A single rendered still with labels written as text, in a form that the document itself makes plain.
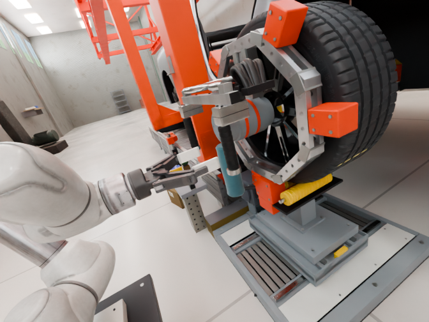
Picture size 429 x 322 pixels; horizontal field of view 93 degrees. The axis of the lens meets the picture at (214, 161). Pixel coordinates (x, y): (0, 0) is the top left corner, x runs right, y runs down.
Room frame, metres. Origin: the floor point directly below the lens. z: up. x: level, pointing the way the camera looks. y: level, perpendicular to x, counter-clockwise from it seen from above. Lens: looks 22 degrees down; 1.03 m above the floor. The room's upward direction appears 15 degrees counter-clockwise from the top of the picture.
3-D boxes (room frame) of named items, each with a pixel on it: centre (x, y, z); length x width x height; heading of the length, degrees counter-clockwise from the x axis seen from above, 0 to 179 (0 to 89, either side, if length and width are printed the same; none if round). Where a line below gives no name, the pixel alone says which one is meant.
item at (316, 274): (0.88, -0.36, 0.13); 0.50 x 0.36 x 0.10; 20
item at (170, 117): (3.22, 0.35, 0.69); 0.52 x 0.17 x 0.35; 110
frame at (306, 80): (0.80, -0.21, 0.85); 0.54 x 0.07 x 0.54; 20
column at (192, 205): (1.31, 0.25, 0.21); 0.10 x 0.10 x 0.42; 20
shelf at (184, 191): (1.28, 0.24, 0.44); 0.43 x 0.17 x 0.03; 20
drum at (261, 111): (0.78, -0.15, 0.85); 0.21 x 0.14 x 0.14; 110
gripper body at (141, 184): (0.48, 0.17, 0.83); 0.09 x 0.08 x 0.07; 110
